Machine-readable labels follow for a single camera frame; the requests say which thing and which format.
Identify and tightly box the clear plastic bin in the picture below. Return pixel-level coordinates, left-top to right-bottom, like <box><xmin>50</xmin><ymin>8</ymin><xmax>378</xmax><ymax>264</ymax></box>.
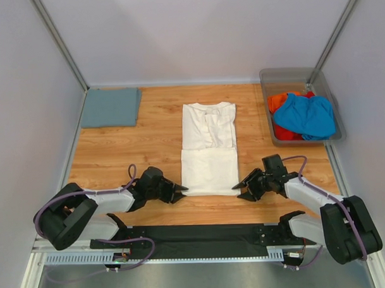
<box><xmin>260</xmin><ymin>67</ymin><xmax>346</xmax><ymax>147</ymax></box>

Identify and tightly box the corner aluminium post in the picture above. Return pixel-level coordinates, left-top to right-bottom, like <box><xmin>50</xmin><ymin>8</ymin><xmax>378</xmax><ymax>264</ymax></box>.
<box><xmin>29</xmin><ymin>0</ymin><xmax>89</xmax><ymax>92</ymax></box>
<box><xmin>307</xmin><ymin>0</ymin><xmax>359</xmax><ymax>84</ymax></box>

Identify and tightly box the white t shirt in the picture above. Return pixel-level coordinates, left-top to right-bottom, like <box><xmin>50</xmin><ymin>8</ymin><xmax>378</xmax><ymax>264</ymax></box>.
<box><xmin>181</xmin><ymin>102</ymin><xmax>240</xmax><ymax>196</ymax></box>

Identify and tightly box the slotted cable duct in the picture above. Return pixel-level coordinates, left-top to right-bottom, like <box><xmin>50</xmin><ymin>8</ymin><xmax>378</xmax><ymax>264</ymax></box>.
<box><xmin>44</xmin><ymin>249</ymin><xmax>284</xmax><ymax>266</ymax></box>

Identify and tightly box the folded grey-blue t shirt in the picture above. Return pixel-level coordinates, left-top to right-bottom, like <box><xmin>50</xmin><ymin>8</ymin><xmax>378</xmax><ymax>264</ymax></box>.
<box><xmin>80</xmin><ymin>88</ymin><xmax>142</xmax><ymax>129</ymax></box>

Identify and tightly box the aluminium frame rail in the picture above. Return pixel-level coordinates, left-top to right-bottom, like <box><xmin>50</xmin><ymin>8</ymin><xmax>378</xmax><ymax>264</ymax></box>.
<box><xmin>30</xmin><ymin>215</ymin><xmax>379</xmax><ymax>260</ymax></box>

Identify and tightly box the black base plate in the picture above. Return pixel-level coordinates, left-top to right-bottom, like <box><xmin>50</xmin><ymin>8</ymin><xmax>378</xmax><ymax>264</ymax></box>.
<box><xmin>89</xmin><ymin>219</ymin><xmax>318</xmax><ymax>264</ymax></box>

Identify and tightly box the red t shirt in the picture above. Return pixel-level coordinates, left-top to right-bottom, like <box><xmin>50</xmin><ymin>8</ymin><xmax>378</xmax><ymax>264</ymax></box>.
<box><xmin>273</xmin><ymin>91</ymin><xmax>315</xmax><ymax>141</ymax></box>

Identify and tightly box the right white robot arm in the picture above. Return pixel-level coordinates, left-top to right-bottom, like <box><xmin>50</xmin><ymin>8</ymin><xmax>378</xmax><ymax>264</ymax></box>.
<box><xmin>234</xmin><ymin>154</ymin><xmax>382</xmax><ymax>265</ymax></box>

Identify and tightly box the left corner aluminium post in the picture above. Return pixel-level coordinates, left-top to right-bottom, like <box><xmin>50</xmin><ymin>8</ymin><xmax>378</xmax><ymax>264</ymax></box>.
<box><xmin>29</xmin><ymin>0</ymin><xmax>89</xmax><ymax>92</ymax></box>

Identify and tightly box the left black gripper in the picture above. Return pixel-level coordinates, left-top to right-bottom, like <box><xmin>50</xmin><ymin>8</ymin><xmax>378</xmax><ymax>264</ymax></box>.
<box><xmin>145</xmin><ymin>176</ymin><xmax>187</xmax><ymax>205</ymax></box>

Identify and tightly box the blue t shirt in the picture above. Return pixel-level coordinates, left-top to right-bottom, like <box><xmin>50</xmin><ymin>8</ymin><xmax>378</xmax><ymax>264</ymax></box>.
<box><xmin>273</xmin><ymin>93</ymin><xmax>337</xmax><ymax>141</ymax></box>

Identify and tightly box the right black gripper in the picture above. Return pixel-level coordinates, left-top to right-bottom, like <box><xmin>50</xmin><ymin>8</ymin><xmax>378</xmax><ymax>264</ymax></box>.
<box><xmin>232</xmin><ymin>169</ymin><xmax>273</xmax><ymax>203</ymax></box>

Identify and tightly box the orange t shirt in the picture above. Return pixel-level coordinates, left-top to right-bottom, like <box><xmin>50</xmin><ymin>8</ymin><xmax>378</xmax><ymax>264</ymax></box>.
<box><xmin>267</xmin><ymin>92</ymin><xmax>301</xmax><ymax>114</ymax></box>

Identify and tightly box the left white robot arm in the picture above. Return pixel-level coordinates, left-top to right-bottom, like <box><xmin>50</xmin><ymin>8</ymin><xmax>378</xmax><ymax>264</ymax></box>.
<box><xmin>33</xmin><ymin>164</ymin><xmax>188</xmax><ymax>251</ymax></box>

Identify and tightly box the right corner aluminium post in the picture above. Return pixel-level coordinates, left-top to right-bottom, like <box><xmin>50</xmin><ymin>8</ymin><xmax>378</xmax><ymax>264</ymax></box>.
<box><xmin>307</xmin><ymin>0</ymin><xmax>359</xmax><ymax>84</ymax></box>

